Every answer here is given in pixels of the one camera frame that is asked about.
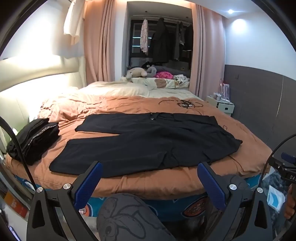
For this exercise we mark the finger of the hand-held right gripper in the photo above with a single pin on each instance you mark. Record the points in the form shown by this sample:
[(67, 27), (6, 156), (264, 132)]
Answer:
[(278, 165)]

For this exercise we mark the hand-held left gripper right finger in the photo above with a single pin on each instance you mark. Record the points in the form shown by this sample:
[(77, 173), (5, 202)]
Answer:
[(211, 183)]

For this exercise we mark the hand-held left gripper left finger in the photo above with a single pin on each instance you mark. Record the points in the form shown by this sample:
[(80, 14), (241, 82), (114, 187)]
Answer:
[(87, 183)]

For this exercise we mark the black pants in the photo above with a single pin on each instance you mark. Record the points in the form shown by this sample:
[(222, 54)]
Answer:
[(138, 143)]

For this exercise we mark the person's right hand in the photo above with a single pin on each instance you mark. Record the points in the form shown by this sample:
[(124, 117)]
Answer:
[(290, 208)]

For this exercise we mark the white and blue bag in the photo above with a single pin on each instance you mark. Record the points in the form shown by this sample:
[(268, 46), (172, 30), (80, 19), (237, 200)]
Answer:
[(276, 197)]

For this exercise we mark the orange-brown blanket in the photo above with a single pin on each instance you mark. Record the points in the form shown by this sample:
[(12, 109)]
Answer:
[(185, 180)]

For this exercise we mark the person's left leg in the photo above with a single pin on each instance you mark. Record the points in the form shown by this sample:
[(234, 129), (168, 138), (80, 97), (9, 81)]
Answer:
[(129, 217)]

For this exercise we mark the folded black clothes pile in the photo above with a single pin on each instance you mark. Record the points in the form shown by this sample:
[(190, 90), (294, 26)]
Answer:
[(34, 141)]

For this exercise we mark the orange box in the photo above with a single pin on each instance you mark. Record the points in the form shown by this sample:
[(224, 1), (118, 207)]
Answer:
[(16, 205)]

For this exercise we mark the white nightstand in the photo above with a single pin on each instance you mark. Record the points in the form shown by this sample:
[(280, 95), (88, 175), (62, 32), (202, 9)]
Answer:
[(223, 107)]

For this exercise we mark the cream duvet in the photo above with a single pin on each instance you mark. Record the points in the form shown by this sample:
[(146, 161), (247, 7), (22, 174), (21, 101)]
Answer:
[(115, 89)]

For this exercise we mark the beige padded headboard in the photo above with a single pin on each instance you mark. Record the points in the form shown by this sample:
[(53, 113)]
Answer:
[(34, 92)]

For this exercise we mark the white patterned cushion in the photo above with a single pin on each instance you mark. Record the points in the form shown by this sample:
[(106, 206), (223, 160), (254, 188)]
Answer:
[(181, 79)]

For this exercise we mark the bear print pillow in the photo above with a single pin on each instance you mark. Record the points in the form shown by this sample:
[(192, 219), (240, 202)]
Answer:
[(161, 83)]

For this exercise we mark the pink plush toy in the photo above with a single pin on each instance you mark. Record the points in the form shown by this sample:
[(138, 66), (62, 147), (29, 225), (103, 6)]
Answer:
[(164, 75)]

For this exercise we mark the beige plush toy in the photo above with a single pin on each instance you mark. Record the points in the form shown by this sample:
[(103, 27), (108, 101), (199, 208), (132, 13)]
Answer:
[(135, 72)]

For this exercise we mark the grey plush elephant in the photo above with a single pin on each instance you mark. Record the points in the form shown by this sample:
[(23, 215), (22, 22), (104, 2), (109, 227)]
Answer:
[(155, 70)]

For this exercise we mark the black plush toy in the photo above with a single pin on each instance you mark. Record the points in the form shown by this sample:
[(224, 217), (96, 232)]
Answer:
[(146, 64)]

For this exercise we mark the pink curtain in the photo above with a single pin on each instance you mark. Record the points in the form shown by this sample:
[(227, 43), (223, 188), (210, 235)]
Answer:
[(104, 46), (208, 46)]

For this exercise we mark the hanging dark garments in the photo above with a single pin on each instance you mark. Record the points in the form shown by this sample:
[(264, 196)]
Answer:
[(182, 39)]

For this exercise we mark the hanging black coat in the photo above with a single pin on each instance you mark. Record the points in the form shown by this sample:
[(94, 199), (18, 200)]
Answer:
[(160, 41)]

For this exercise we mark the hanging floral garment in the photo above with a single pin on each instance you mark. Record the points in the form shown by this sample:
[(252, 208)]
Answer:
[(144, 34)]

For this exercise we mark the hanging white garment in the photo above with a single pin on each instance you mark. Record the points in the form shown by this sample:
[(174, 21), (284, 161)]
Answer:
[(74, 20)]

